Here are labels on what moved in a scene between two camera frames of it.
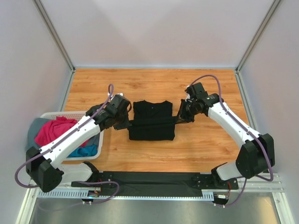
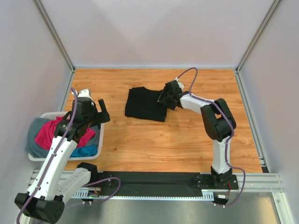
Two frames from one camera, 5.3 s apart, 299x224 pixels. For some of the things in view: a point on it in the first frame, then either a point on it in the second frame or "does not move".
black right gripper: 182,117 → 162,100
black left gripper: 126,124 → 102,116
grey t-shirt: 34,126 does not move
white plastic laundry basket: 74,115 does not move
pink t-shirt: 52,128 does not move
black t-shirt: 153,121 → 142,103
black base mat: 158,184 does not move
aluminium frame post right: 256,37 does not move
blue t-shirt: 85,151 does not move
